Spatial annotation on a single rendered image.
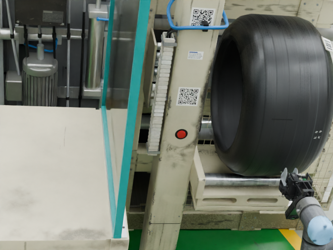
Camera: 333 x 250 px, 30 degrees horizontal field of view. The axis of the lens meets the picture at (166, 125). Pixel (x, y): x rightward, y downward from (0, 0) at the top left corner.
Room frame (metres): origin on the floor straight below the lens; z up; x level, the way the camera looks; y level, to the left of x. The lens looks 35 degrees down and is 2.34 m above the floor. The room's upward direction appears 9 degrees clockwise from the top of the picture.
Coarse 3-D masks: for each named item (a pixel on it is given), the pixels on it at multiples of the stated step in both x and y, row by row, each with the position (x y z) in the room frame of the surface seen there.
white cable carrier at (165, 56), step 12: (168, 36) 1.81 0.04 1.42; (168, 48) 1.78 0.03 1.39; (168, 60) 1.78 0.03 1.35; (168, 72) 1.78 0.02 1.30; (156, 84) 1.81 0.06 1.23; (156, 96) 1.79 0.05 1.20; (156, 108) 1.78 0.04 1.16; (156, 120) 1.78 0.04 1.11; (156, 132) 1.78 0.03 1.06; (156, 144) 1.78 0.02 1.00
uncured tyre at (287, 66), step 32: (224, 32) 2.09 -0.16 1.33; (256, 32) 1.87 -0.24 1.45; (288, 32) 1.89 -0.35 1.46; (224, 64) 2.17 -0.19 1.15; (256, 64) 1.76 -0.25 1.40; (288, 64) 1.77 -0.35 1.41; (320, 64) 1.80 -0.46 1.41; (224, 96) 2.14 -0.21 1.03; (256, 96) 1.70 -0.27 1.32; (288, 96) 1.70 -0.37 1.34; (320, 96) 1.72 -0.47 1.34; (224, 128) 2.04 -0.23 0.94; (256, 128) 1.65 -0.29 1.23; (288, 128) 1.66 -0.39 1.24; (320, 128) 1.69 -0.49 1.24; (224, 160) 1.78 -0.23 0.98; (256, 160) 1.65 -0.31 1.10; (288, 160) 1.67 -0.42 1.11
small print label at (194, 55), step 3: (189, 51) 1.78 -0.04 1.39; (192, 51) 1.79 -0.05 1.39; (195, 51) 1.79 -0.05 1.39; (189, 54) 1.78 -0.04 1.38; (192, 54) 1.79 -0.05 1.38; (195, 54) 1.79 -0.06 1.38; (198, 54) 1.79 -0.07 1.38; (201, 54) 1.79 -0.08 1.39; (189, 57) 1.78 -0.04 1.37; (192, 57) 1.79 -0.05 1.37; (195, 57) 1.79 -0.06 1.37; (198, 57) 1.79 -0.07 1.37; (201, 57) 1.79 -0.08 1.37
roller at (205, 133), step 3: (201, 129) 2.04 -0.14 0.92; (204, 129) 2.04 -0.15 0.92; (207, 129) 2.04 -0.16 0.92; (210, 129) 2.05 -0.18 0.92; (201, 132) 2.02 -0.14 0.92; (204, 132) 2.03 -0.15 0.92; (207, 132) 2.03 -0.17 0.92; (210, 132) 2.03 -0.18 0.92; (198, 135) 2.02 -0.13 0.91; (201, 135) 2.02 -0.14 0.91; (204, 135) 2.02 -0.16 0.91; (207, 135) 2.02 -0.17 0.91; (210, 135) 2.03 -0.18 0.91; (198, 138) 2.02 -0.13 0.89; (201, 138) 2.02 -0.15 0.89; (204, 138) 2.02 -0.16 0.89; (207, 138) 2.03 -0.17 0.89; (210, 138) 2.03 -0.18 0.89
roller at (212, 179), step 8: (208, 176) 1.75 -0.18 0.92; (216, 176) 1.76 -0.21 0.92; (224, 176) 1.77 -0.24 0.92; (232, 176) 1.77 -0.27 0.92; (240, 176) 1.78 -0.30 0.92; (248, 176) 1.79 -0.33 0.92; (256, 176) 1.80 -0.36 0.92; (264, 176) 1.80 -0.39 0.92; (272, 176) 1.81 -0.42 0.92; (208, 184) 1.74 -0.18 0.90; (216, 184) 1.75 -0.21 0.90; (224, 184) 1.75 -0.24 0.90; (232, 184) 1.76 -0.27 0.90; (240, 184) 1.77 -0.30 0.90; (248, 184) 1.77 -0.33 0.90; (256, 184) 1.78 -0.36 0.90; (264, 184) 1.79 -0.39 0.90; (272, 184) 1.79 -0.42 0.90
